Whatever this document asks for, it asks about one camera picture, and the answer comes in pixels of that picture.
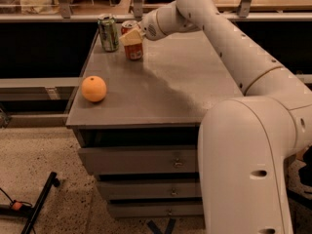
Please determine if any black office chair base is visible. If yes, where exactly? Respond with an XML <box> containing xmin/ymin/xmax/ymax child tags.
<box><xmin>288</xmin><ymin>147</ymin><xmax>312</xmax><ymax>210</ymax></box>

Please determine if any grey drawer cabinet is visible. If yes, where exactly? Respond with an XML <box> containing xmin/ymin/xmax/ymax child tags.
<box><xmin>66</xmin><ymin>31</ymin><xmax>240</xmax><ymax>205</ymax></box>

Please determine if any top grey drawer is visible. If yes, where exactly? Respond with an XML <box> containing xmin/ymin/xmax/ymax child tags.
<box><xmin>78</xmin><ymin>145</ymin><xmax>198</xmax><ymax>175</ymax></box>

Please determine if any grey drawer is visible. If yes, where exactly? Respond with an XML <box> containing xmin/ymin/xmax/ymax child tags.
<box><xmin>78</xmin><ymin>145</ymin><xmax>198</xmax><ymax>175</ymax></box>
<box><xmin>107</xmin><ymin>202</ymin><xmax>204</xmax><ymax>218</ymax></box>
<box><xmin>97</xmin><ymin>180</ymin><xmax>201</xmax><ymax>200</ymax></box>

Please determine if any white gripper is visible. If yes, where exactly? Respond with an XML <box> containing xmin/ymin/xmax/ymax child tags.
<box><xmin>119</xmin><ymin>11</ymin><xmax>166</xmax><ymax>46</ymax></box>

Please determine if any red coke can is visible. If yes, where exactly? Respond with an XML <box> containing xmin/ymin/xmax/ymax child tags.
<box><xmin>121</xmin><ymin>20</ymin><xmax>143</xmax><ymax>60</ymax></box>

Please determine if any bottom grey drawer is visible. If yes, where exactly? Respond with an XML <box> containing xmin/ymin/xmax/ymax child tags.
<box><xmin>107</xmin><ymin>202</ymin><xmax>204</xmax><ymax>218</ymax></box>

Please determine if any green soda can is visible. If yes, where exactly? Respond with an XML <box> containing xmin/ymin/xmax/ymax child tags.
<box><xmin>97</xmin><ymin>14</ymin><xmax>119</xmax><ymax>52</ymax></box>

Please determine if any orange fruit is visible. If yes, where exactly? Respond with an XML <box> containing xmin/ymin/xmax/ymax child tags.
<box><xmin>81</xmin><ymin>76</ymin><xmax>107</xmax><ymax>102</ymax></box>

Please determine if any middle grey drawer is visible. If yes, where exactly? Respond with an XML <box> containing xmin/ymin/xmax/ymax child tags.
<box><xmin>97</xmin><ymin>180</ymin><xmax>201</xmax><ymax>200</ymax></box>

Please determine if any black stand with cable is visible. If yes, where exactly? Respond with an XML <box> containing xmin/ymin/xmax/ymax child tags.
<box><xmin>0</xmin><ymin>172</ymin><xmax>60</xmax><ymax>234</ymax></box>

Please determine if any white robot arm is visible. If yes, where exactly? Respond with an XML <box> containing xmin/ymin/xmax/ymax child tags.
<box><xmin>120</xmin><ymin>0</ymin><xmax>312</xmax><ymax>234</ymax></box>

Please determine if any metal railing frame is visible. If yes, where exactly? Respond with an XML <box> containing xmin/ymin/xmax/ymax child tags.
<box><xmin>0</xmin><ymin>0</ymin><xmax>312</xmax><ymax>21</ymax></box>

